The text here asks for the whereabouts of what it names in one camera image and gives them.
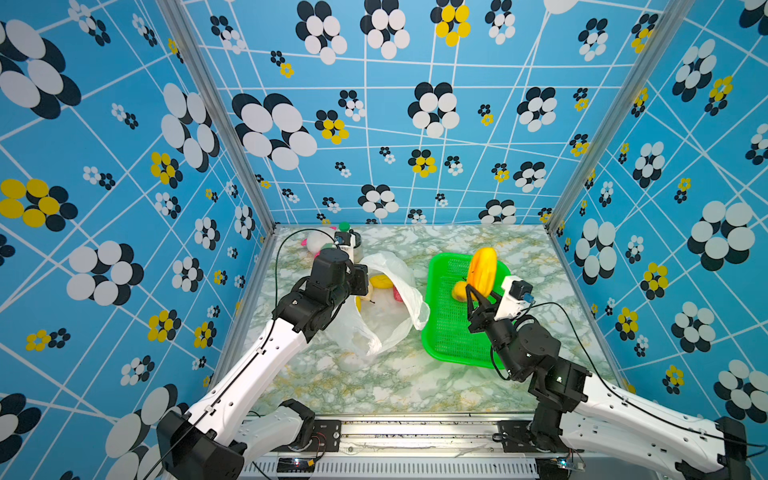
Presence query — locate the orange yellow mango toy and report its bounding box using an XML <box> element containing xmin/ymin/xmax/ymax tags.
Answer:
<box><xmin>451</xmin><ymin>281</ymin><xmax>468</xmax><ymax>303</ymax></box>

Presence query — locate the yellow banana toy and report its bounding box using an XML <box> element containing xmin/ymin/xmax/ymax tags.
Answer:
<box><xmin>467</xmin><ymin>247</ymin><xmax>498</xmax><ymax>297</ymax></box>

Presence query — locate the green plastic basket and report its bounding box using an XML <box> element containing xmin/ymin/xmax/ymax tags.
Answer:
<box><xmin>421</xmin><ymin>253</ymin><xmax>492</xmax><ymax>369</ymax></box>

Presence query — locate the white plastic bag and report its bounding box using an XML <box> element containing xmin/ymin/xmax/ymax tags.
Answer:
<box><xmin>325</xmin><ymin>251</ymin><xmax>430</xmax><ymax>358</ymax></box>

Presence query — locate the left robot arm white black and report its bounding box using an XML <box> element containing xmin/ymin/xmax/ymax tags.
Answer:
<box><xmin>156</xmin><ymin>246</ymin><xmax>368</xmax><ymax>479</ymax></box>

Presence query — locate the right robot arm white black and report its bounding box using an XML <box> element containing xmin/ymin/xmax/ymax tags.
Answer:
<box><xmin>465</xmin><ymin>276</ymin><xmax>752</xmax><ymax>479</ymax></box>

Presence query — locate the yellow lemon toy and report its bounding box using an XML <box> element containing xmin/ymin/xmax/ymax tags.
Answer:
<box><xmin>370</xmin><ymin>274</ymin><xmax>394</xmax><ymax>289</ymax></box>

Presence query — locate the pink white plush toy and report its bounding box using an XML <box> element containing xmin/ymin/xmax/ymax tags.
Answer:
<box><xmin>301</xmin><ymin>226</ymin><xmax>337</xmax><ymax>258</ymax></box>

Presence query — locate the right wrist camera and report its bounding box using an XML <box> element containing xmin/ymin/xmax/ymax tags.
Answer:
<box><xmin>494</xmin><ymin>275</ymin><xmax>534</xmax><ymax>321</ymax></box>

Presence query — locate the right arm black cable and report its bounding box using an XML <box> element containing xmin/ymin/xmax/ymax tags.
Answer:
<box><xmin>489</xmin><ymin>299</ymin><xmax>768</xmax><ymax>451</ymax></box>

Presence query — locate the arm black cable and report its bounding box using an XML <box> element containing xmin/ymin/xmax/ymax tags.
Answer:
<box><xmin>140</xmin><ymin>227</ymin><xmax>340</xmax><ymax>480</ymax></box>
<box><xmin>489</xmin><ymin>299</ymin><xmax>768</xmax><ymax>451</ymax></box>

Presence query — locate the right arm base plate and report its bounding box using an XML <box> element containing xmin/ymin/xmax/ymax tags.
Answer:
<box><xmin>492</xmin><ymin>420</ymin><xmax>572</xmax><ymax>454</ymax></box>

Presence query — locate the aluminium front rail frame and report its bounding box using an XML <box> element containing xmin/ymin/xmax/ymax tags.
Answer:
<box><xmin>238</xmin><ymin>415</ymin><xmax>668</xmax><ymax>479</ymax></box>

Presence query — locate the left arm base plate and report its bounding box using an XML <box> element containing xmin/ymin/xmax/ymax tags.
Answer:
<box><xmin>273</xmin><ymin>419</ymin><xmax>342</xmax><ymax>454</ymax></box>

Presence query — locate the right aluminium corner post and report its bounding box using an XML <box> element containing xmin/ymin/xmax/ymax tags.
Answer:
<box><xmin>546</xmin><ymin>0</ymin><xmax>695</xmax><ymax>239</ymax></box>

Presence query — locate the aluminium corner post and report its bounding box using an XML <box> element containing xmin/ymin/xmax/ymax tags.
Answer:
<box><xmin>546</xmin><ymin>0</ymin><xmax>695</xmax><ymax>239</ymax></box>
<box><xmin>157</xmin><ymin>0</ymin><xmax>275</xmax><ymax>238</ymax></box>

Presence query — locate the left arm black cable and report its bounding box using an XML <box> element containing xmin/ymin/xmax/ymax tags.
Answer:
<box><xmin>140</xmin><ymin>227</ymin><xmax>340</xmax><ymax>480</ymax></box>

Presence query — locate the left aluminium corner post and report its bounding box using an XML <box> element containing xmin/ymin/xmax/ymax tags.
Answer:
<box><xmin>157</xmin><ymin>0</ymin><xmax>275</xmax><ymax>238</ymax></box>

